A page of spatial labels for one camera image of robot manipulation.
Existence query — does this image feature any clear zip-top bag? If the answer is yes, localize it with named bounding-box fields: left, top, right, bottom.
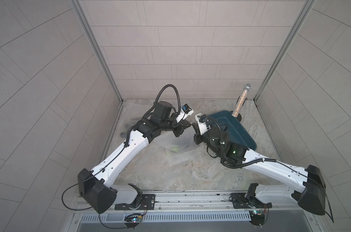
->
left=154, top=128, right=202, bottom=166
left=114, top=102, right=151, bottom=140

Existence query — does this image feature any right controller board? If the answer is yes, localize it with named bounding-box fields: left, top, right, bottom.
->
left=249, top=210, right=266, bottom=227

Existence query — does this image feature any controller board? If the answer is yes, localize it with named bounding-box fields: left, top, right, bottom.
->
left=124, top=213, right=144, bottom=228
left=249, top=210, right=266, bottom=227

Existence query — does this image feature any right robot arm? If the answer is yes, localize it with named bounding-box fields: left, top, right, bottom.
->
left=192, top=123, right=326, bottom=216

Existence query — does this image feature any left controller board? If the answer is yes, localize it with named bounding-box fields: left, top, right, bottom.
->
left=124, top=213, right=144, bottom=228

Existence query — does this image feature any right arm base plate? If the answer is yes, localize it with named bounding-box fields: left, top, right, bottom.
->
left=229, top=193, right=272, bottom=209

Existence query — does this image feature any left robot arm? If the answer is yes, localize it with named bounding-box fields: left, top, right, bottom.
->
left=78, top=101, right=193, bottom=214

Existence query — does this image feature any teal plastic bin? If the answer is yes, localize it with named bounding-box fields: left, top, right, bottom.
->
left=208, top=110, right=257, bottom=150

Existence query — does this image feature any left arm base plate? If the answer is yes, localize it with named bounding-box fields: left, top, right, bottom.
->
left=115, top=194, right=156, bottom=210

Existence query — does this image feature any aluminium mounting rail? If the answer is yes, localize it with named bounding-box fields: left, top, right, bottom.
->
left=72, top=189, right=314, bottom=214

